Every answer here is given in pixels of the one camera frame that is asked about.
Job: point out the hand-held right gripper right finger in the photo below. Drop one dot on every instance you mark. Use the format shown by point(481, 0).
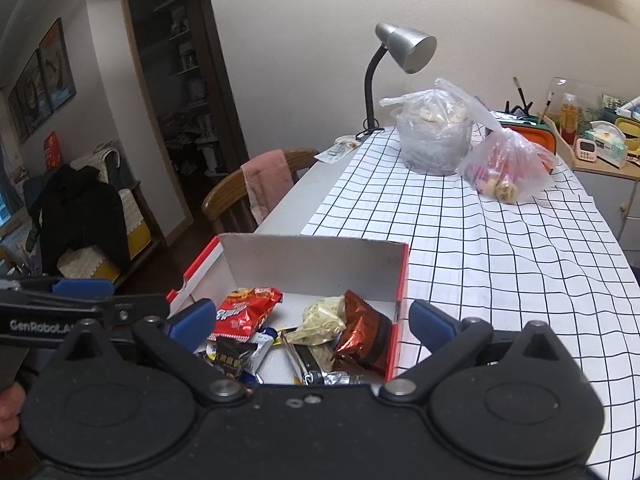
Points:
point(430, 325)

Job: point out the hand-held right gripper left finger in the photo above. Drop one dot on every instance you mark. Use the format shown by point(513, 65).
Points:
point(192, 325)

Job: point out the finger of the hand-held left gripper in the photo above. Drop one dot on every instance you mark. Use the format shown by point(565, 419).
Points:
point(82, 287)
point(142, 306)

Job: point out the red snack packet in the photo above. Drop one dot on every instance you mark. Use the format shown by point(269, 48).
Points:
point(245, 312)

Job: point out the brown foil snack packet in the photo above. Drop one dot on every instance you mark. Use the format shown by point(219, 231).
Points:
point(365, 335)

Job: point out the blue white snack packet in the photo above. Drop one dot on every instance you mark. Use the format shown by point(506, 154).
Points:
point(265, 342)

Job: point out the pale green snack packet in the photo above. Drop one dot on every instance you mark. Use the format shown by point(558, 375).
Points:
point(320, 322)

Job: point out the silver black snack packet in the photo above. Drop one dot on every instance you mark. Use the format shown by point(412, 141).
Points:
point(320, 367)

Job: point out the red cardboard box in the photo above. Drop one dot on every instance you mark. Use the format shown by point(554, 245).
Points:
point(310, 265)

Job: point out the person's left hand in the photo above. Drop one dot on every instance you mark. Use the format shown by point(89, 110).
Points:
point(10, 417)

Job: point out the black jacket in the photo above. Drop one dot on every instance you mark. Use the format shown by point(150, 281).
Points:
point(80, 215)

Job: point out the white checked tablecloth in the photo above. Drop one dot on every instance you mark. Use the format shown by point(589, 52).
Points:
point(475, 260)

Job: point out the yellow cushioned armchair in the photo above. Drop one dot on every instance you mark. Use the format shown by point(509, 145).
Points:
point(135, 225)

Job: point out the wooden dining chair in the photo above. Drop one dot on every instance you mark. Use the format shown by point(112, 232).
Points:
point(225, 200)

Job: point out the pink towel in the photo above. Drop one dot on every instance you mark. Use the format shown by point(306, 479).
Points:
point(265, 180)

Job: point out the pink plastic bag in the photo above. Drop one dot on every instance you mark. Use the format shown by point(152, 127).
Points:
point(505, 167)

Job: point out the clear plastic bag with bowl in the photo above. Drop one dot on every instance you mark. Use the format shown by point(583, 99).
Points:
point(435, 140)

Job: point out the white paper packet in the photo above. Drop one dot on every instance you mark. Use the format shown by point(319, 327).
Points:
point(340, 149)

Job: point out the orange collapsible basin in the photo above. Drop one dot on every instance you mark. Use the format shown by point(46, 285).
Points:
point(537, 137)

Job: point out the dark storage shelf alcove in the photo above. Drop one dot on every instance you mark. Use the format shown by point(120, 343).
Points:
point(185, 85)

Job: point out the white wooden sideboard cabinet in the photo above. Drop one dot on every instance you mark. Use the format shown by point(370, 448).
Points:
point(615, 195)

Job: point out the black brush rack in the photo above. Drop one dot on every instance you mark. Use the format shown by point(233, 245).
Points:
point(517, 111)

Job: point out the white kitchen timer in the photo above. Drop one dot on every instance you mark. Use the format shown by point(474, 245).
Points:
point(584, 148)

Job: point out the calligraphy brush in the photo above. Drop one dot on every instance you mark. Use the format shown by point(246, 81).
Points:
point(521, 92)
point(546, 107)

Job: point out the orange drink bottle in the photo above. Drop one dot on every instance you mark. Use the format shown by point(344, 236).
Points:
point(569, 120)

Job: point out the soft tissue pack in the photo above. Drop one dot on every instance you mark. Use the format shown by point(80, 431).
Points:
point(607, 145)

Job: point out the yellow tissue box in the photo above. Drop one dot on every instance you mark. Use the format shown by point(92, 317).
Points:
point(629, 132)

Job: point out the silver desk lamp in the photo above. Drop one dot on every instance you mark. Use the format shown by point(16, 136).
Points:
point(407, 42)

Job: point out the white thermometer gun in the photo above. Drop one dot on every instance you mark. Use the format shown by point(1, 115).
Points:
point(630, 105)

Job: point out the red wall hanging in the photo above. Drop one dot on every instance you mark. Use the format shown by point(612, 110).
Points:
point(51, 150)

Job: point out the framed wall poster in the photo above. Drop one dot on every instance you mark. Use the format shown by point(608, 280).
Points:
point(25, 97)
point(57, 67)

